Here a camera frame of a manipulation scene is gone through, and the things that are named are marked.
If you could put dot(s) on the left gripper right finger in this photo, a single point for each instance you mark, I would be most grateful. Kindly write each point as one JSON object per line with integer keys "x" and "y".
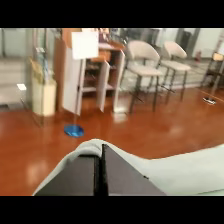
{"x": 126, "y": 176}

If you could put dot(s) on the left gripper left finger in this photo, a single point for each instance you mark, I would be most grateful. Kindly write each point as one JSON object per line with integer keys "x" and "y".
{"x": 76, "y": 176}

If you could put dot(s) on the pale green T-shirt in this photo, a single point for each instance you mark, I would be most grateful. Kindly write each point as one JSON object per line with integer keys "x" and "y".
{"x": 186, "y": 173}

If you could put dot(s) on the blue round disc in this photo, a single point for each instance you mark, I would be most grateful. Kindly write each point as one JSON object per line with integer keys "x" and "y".
{"x": 74, "y": 130}

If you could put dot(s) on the open cardboard box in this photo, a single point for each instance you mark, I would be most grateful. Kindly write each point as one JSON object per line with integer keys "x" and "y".
{"x": 71, "y": 83}

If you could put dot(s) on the beige bar chair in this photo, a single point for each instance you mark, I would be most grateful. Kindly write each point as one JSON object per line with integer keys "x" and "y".
{"x": 144, "y": 60}
{"x": 175, "y": 55}

